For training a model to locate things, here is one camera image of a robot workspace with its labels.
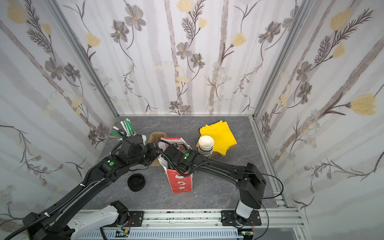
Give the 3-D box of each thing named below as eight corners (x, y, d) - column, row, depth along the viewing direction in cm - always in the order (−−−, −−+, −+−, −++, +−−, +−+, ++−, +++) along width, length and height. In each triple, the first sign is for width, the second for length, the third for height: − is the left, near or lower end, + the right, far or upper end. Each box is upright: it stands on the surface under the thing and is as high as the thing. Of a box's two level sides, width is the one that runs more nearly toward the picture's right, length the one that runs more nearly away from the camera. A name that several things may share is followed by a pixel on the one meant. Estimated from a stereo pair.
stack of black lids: (129, 191, 85) (125, 188, 80) (132, 177, 90) (129, 173, 86) (143, 191, 85) (140, 188, 80) (146, 177, 90) (144, 173, 86)
